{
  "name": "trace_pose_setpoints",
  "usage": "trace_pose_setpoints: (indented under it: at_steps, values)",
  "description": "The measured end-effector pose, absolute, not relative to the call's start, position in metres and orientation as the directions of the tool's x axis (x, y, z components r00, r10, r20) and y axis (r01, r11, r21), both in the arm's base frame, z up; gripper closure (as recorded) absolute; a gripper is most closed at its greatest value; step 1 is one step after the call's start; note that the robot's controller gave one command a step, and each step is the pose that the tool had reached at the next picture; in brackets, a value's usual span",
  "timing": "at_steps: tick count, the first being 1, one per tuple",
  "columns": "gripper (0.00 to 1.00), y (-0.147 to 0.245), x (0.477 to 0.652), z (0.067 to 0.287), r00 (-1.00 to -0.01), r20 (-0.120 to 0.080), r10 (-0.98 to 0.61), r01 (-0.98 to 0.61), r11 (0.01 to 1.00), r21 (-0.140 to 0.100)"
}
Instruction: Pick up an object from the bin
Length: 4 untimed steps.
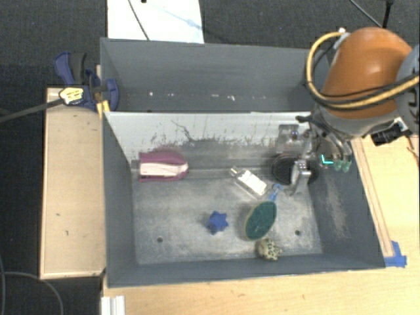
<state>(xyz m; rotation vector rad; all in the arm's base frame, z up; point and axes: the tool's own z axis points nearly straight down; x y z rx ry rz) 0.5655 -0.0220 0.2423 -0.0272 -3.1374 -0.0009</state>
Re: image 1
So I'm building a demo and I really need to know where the grey metal bin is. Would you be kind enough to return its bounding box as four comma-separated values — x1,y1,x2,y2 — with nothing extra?
99,37,387,288

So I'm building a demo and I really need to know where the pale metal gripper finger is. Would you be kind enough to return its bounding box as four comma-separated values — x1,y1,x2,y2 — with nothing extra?
297,169,312,195
287,161,306,196

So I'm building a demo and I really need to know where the green scrub pad blue handle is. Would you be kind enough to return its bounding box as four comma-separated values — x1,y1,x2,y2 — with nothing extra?
243,183,284,242

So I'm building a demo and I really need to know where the black cylinder on white bracket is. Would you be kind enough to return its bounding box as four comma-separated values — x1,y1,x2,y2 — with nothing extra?
370,118,413,146

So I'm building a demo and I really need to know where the pale wood board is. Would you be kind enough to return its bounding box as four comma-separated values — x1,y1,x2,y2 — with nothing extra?
39,87,108,280

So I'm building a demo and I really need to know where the blue star-shaped toy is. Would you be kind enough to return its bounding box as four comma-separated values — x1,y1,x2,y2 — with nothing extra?
204,210,230,236

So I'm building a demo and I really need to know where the spotted toy turtle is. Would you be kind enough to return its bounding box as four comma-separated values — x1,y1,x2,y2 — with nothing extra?
255,238,284,261

